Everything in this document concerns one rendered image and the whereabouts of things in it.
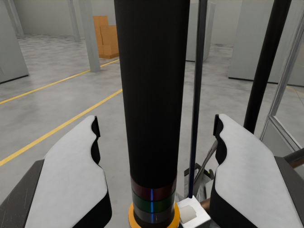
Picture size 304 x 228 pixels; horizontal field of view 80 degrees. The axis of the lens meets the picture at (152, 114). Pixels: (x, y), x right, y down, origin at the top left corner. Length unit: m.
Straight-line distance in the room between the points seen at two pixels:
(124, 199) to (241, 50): 4.69
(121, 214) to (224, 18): 11.44
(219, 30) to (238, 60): 6.80
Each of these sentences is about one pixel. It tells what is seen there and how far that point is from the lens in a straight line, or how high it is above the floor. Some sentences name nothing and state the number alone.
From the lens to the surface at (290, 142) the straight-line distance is 1.42.
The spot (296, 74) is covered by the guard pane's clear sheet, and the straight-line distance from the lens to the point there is 1.47.
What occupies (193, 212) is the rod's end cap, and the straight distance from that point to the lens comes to 0.21.
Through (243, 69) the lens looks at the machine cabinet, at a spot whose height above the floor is 0.31.
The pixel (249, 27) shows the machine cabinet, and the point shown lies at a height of 1.35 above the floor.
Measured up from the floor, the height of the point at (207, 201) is 1.53.
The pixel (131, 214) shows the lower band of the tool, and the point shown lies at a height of 1.56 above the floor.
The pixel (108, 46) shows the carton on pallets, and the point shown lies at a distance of 8.26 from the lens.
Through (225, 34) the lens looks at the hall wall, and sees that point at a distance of 12.29.
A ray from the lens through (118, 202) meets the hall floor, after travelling 2.11.
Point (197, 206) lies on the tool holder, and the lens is 0.22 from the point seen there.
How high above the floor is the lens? 1.70
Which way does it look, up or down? 29 degrees down
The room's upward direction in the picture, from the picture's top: 1 degrees counter-clockwise
